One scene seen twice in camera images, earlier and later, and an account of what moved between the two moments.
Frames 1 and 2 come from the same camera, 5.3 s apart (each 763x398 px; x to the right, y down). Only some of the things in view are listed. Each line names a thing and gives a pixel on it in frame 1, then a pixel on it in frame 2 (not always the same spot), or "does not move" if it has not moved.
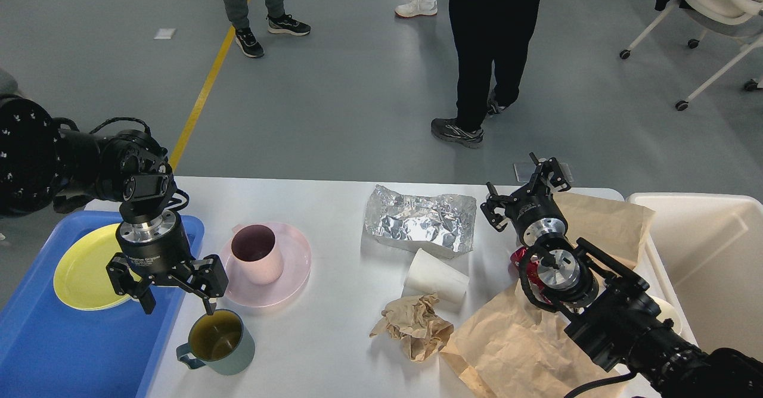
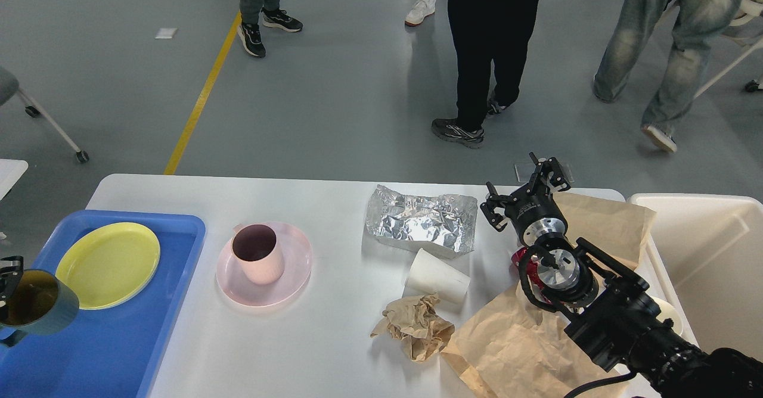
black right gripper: x=536 y=214 does not move
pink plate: x=297 y=260 does not move
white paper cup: x=429 y=274 does not move
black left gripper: x=157 y=246 to x=11 y=269
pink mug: x=254 y=249 does not move
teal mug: x=220 y=341 to x=40 y=304
